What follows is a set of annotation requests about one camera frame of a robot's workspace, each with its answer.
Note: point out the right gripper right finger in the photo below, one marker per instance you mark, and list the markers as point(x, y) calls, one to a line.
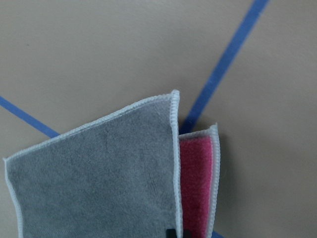
point(186, 234)

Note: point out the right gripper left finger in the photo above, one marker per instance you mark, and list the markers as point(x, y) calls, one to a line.
point(170, 233)

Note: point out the pink towel with grey edge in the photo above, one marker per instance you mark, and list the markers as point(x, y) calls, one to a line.
point(130, 174)

